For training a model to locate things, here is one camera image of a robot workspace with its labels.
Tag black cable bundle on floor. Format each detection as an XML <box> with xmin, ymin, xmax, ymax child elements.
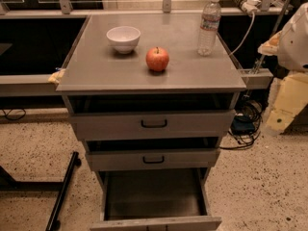
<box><xmin>219</xmin><ymin>99</ymin><xmax>264</xmax><ymax>151</ymax></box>

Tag white power plug with cable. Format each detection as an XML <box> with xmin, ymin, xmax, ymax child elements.
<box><xmin>228</xmin><ymin>0</ymin><xmax>262</xmax><ymax>58</ymax></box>

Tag red apple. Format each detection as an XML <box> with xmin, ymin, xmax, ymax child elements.
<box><xmin>145</xmin><ymin>47</ymin><xmax>169</xmax><ymax>72</ymax></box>

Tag black metal stand leg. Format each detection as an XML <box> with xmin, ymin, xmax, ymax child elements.
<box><xmin>0</xmin><ymin>151</ymin><xmax>81</xmax><ymax>231</ymax></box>

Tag yellow tape scrap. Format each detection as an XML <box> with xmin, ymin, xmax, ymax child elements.
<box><xmin>48</xmin><ymin>68</ymin><xmax>65</xmax><ymax>84</ymax></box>

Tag clear plastic water bottle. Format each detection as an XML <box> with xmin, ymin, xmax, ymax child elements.
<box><xmin>197</xmin><ymin>0</ymin><xmax>221</xmax><ymax>56</ymax></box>

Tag black cable loop left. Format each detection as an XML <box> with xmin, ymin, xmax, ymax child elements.
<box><xmin>0</xmin><ymin>108</ymin><xmax>27</xmax><ymax>121</ymax></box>

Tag grey drawer cabinet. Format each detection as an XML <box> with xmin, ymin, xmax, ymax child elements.
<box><xmin>58</xmin><ymin>13</ymin><xmax>245</xmax><ymax>231</ymax></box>

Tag white ceramic bowl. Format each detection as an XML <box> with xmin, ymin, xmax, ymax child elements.
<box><xmin>106</xmin><ymin>26</ymin><xmax>141</xmax><ymax>54</ymax></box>

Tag grey bottom drawer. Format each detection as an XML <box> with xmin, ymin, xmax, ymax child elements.
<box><xmin>90</xmin><ymin>168</ymin><xmax>221</xmax><ymax>231</ymax></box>

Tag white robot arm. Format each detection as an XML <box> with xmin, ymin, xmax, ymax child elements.
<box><xmin>258</xmin><ymin>3</ymin><xmax>308</xmax><ymax>134</ymax></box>

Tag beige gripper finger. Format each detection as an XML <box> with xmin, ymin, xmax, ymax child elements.
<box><xmin>266</xmin><ymin>72</ymin><xmax>308</xmax><ymax>134</ymax></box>
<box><xmin>258</xmin><ymin>32</ymin><xmax>281</xmax><ymax>56</ymax></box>

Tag grey drawer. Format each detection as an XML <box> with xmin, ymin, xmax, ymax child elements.
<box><xmin>86</xmin><ymin>149</ymin><xmax>219</xmax><ymax>171</ymax></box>
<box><xmin>90</xmin><ymin>168</ymin><xmax>221</xmax><ymax>231</ymax></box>
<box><xmin>70</xmin><ymin>110</ymin><xmax>235</xmax><ymax>141</ymax></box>

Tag grey middle drawer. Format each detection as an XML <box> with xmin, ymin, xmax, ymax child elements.
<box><xmin>86</xmin><ymin>149</ymin><xmax>219</xmax><ymax>171</ymax></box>

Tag grey top drawer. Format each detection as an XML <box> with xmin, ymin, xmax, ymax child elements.
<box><xmin>70</xmin><ymin>110</ymin><xmax>235</xmax><ymax>141</ymax></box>

